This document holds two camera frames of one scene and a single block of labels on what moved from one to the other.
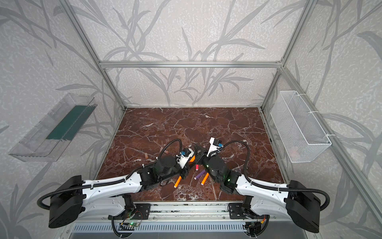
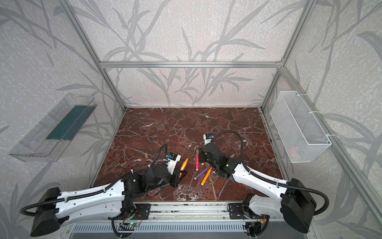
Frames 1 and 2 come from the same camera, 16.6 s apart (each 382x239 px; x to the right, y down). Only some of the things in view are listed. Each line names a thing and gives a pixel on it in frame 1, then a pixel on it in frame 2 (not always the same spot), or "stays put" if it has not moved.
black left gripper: [186, 166] -> [174, 178]
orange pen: [205, 179] stays put
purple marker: [200, 175] stays put
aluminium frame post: [71, 15] stays put
